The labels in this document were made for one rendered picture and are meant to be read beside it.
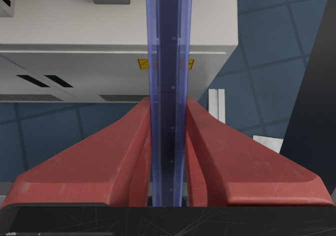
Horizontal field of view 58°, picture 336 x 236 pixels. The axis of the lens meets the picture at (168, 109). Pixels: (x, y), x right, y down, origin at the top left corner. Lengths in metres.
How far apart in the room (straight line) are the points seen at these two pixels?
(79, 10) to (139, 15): 0.08
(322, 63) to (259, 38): 0.96
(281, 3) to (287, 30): 0.10
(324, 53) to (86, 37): 0.33
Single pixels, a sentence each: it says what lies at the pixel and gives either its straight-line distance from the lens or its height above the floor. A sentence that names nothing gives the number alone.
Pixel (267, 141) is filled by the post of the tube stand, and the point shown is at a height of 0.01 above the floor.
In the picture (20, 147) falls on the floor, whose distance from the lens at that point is 1.13.
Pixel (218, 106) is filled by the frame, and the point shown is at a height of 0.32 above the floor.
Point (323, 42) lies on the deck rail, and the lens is 0.18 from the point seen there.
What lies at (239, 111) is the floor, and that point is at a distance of 1.06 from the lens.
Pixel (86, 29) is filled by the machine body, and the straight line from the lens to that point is 0.45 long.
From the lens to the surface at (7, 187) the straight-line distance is 0.20.
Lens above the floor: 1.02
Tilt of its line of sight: 83 degrees down
